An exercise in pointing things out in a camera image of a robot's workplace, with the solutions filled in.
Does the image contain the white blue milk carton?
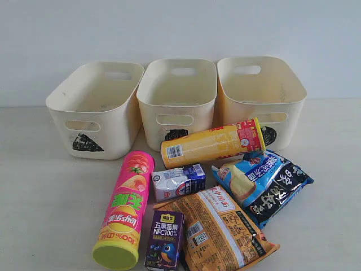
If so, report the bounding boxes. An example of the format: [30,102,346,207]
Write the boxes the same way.
[152,163,206,202]

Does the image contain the blue bread snack bag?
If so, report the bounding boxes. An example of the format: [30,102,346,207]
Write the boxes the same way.
[212,151,287,209]

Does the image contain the orange snack bag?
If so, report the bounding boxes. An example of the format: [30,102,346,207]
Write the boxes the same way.
[154,186,280,270]

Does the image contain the purple juice carton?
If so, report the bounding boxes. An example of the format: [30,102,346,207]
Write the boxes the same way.
[144,210,184,270]

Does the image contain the pink Lays chips can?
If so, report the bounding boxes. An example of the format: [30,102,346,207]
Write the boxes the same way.
[92,151,155,270]

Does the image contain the black blue snack bag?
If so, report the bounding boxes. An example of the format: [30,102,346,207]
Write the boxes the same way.
[244,161,314,229]

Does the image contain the cream bin square mark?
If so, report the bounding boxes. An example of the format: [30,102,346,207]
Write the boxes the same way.
[137,59,217,151]

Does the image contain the yellow chips can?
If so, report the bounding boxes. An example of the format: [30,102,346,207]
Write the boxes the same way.
[161,118,266,169]

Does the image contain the cream bin triangle mark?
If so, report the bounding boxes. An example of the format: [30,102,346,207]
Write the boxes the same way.
[46,62,144,160]

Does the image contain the cream bin circle mark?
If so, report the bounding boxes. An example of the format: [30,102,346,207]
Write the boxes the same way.
[213,56,307,151]

